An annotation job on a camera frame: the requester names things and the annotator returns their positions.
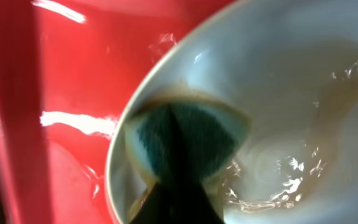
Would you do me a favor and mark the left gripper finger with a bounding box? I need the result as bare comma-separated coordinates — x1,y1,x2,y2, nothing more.
128,105,226,224

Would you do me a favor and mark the green yellow sponge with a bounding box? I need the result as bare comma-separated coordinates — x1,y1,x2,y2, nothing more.
124,100,251,186

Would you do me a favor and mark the light blue plate top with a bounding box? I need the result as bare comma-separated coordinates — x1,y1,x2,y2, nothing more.
105,0,358,223

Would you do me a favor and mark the red plastic tray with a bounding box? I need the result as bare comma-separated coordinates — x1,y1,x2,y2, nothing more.
0,0,228,223

